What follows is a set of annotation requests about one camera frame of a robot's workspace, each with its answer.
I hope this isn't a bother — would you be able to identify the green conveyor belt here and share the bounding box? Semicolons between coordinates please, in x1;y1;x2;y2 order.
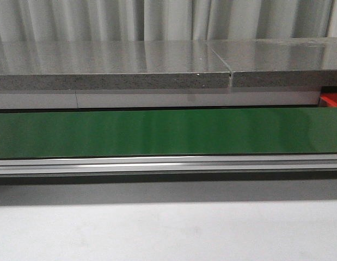
0;107;337;159

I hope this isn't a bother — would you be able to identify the white panel under slabs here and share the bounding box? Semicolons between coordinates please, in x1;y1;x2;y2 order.
0;89;320;109

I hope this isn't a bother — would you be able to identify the grey stone slab right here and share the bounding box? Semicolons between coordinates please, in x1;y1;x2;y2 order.
207;38;337;88

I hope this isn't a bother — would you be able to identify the grey stone slab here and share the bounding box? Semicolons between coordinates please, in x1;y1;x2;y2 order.
0;41;230;91
207;38;337;88

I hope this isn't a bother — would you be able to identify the grey stone slab left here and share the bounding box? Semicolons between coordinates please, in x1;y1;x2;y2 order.
0;41;230;91

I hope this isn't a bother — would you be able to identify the red plastic bin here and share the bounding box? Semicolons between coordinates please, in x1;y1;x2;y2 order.
319;92;337;107

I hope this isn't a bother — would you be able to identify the white pleated curtain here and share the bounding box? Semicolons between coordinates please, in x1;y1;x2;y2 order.
0;1;337;42

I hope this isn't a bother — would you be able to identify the aluminium conveyor side rail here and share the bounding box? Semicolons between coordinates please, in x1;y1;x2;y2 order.
0;153;337;177

